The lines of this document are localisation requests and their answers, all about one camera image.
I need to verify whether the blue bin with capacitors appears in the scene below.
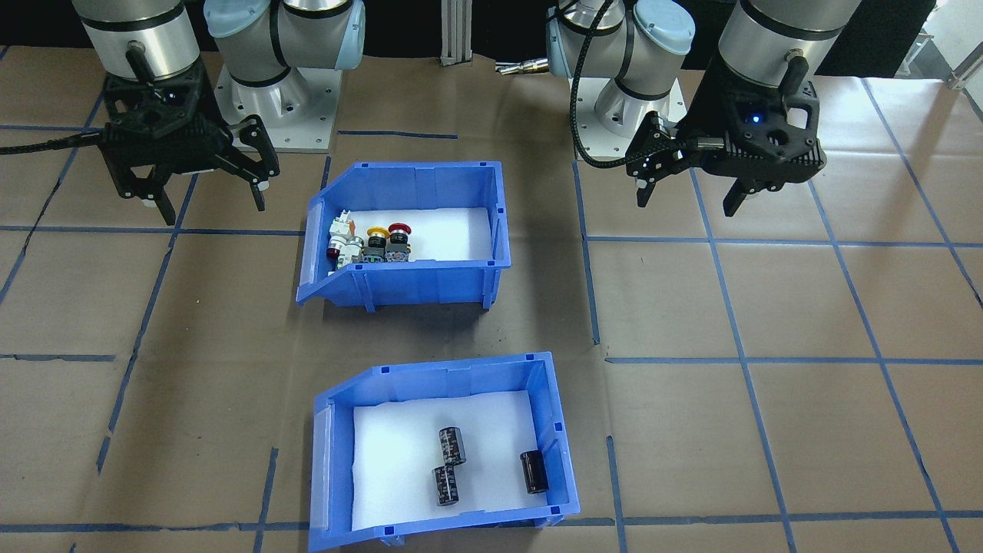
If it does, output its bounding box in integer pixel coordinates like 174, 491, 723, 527
307, 352, 582, 552

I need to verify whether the red mushroom push button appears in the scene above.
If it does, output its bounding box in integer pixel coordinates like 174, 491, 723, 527
386, 222, 413, 263

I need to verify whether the black cylindrical capacitor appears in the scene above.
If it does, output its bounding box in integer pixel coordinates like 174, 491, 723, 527
438, 426, 467, 467
519, 450, 550, 495
432, 465, 460, 508

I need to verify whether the white foam liner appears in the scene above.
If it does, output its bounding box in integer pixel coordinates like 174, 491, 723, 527
349, 389, 555, 532
330, 206, 492, 270

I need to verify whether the white square base plate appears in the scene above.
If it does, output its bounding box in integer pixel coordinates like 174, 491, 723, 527
213, 68, 344, 153
576, 75, 690, 148

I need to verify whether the black corrugated cable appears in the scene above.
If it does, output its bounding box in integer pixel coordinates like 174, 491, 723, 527
569, 0, 726, 171
0, 127, 108, 157

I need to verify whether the blue bin with push buttons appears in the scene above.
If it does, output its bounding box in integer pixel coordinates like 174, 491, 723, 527
296, 160, 512, 314

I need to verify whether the aluminium frame bar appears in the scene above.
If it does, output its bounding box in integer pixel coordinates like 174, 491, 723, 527
441, 0, 474, 67

